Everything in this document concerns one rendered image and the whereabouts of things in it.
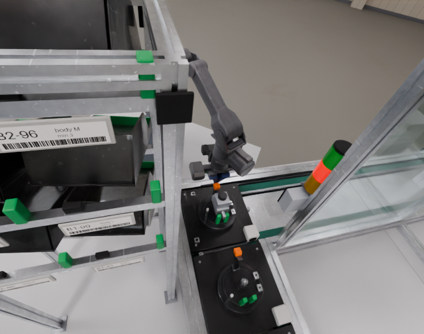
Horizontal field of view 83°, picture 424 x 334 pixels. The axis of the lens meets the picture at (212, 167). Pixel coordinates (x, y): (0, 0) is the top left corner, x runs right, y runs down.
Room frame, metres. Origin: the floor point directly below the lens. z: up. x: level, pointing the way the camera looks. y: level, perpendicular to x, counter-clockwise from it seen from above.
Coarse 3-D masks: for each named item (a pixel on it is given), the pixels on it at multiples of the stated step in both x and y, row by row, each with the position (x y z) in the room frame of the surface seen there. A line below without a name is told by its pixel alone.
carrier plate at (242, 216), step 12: (204, 192) 0.52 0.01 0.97; (228, 192) 0.54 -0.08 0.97; (192, 204) 0.46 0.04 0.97; (240, 204) 0.50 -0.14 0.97; (192, 216) 0.41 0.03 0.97; (240, 216) 0.45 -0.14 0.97; (192, 228) 0.37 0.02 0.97; (204, 228) 0.38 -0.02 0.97; (240, 228) 0.40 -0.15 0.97; (192, 240) 0.32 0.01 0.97; (204, 240) 0.33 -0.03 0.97; (216, 240) 0.34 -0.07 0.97; (228, 240) 0.35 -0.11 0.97; (240, 240) 0.36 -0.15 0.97; (192, 252) 0.29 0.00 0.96
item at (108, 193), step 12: (144, 168) 0.41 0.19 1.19; (144, 180) 0.35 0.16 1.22; (72, 192) 0.20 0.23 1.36; (84, 192) 0.23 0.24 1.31; (96, 192) 0.27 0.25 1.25; (108, 192) 0.28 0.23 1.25; (120, 192) 0.29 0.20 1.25; (132, 192) 0.29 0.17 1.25; (144, 192) 0.23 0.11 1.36; (84, 204) 0.18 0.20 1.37; (144, 216) 0.20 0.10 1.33; (120, 228) 0.17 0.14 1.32; (132, 228) 0.18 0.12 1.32; (144, 228) 0.18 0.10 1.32
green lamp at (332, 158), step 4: (332, 148) 0.41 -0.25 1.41; (328, 152) 0.41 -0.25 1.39; (332, 152) 0.40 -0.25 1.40; (336, 152) 0.40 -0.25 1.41; (324, 156) 0.42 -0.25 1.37; (328, 156) 0.41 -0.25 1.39; (332, 156) 0.40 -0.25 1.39; (336, 156) 0.39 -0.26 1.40; (340, 156) 0.39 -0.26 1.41; (324, 160) 0.41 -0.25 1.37; (328, 160) 0.40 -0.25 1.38; (332, 160) 0.39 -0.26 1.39; (336, 160) 0.39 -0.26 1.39; (340, 160) 0.39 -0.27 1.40; (324, 164) 0.40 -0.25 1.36; (328, 164) 0.40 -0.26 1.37; (332, 164) 0.39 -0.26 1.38; (336, 164) 0.39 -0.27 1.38; (328, 168) 0.39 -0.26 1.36; (332, 168) 0.39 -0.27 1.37
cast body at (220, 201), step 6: (222, 192) 0.45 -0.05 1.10; (216, 198) 0.43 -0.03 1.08; (222, 198) 0.43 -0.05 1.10; (228, 198) 0.44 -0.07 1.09; (216, 204) 0.42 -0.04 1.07; (222, 204) 0.42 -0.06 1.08; (228, 204) 0.42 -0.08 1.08; (216, 210) 0.41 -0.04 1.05; (222, 210) 0.41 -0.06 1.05; (228, 210) 0.42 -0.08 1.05; (222, 216) 0.40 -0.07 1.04
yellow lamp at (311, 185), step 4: (312, 172) 0.42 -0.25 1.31; (312, 176) 0.41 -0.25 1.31; (308, 180) 0.41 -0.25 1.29; (312, 180) 0.40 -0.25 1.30; (316, 180) 0.40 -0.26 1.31; (304, 184) 0.41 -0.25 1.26; (308, 184) 0.40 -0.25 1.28; (312, 184) 0.40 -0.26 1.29; (316, 184) 0.39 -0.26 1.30; (320, 184) 0.39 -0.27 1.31; (308, 188) 0.40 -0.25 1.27; (312, 188) 0.39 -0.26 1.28; (316, 188) 0.39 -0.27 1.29; (308, 192) 0.39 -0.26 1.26; (312, 192) 0.39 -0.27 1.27
